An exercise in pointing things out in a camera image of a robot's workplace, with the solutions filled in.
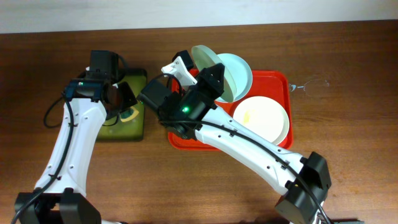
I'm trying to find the mint green plate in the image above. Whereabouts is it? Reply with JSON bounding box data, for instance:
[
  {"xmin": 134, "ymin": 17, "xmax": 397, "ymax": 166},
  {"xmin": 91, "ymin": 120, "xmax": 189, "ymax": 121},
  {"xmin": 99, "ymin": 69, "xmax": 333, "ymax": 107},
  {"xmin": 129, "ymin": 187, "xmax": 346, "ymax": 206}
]
[{"xmin": 191, "ymin": 45, "xmax": 237, "ymax": 103}]

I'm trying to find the red plastic tray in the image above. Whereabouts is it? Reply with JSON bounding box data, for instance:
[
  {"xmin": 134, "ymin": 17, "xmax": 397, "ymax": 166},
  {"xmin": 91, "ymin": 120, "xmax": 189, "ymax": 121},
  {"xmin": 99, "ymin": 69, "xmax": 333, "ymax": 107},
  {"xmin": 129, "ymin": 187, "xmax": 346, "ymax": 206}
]
[{"xmin": 168, "ymin": 70, "xmax": 294, "ymax": 151}]

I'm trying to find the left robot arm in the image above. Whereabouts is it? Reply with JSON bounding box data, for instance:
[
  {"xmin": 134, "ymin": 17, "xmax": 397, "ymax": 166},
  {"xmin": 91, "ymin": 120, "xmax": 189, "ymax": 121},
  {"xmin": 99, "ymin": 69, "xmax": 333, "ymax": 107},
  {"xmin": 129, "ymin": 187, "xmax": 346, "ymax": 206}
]
[{"xmin": 12, "ymin": 50, "xmax": 139, "ymax": 223}]

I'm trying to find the cream white plate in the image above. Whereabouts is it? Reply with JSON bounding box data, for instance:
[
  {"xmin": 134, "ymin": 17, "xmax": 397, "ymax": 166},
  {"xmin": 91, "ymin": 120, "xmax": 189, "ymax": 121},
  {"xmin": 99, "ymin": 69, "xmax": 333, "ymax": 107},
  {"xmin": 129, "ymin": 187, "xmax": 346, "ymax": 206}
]
[{"xmin": 233, "ymin": 96, "xmax": 290, "ymax": 145}]

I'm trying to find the black tray with green mat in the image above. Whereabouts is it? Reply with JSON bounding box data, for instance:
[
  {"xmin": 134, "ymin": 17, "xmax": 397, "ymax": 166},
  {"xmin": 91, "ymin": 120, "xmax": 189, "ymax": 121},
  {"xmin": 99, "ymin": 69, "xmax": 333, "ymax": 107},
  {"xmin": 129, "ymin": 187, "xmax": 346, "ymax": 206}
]
[{"xmin": 96, "ymin": 68, "xmax": 147, "ymax": 142}]

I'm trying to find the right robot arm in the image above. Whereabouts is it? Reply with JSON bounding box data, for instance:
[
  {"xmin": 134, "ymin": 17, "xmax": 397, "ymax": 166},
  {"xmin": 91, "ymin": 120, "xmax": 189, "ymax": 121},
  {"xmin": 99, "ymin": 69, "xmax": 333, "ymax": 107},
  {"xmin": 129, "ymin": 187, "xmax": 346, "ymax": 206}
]
[{"xmin": 137, "ymin": 63, "xmax": 331, "ymax": 223}]

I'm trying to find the green and yellow sponge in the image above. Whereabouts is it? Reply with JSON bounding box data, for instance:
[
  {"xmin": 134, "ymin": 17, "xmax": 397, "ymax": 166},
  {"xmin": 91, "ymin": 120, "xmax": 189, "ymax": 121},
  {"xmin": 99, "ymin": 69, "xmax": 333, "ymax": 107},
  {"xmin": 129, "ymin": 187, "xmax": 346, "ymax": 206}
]
[{"xmin": 119, "ymin": 106, "xmax": 139, "ymax": 123}]

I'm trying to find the light blue plate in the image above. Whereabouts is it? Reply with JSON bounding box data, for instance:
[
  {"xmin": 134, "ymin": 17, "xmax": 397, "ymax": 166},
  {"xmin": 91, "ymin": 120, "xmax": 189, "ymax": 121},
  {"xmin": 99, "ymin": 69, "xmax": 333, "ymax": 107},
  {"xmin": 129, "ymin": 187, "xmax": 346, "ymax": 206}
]
[{"xmin": 218, "ymin": 53, "xmax": 253, "ymax": 101}]

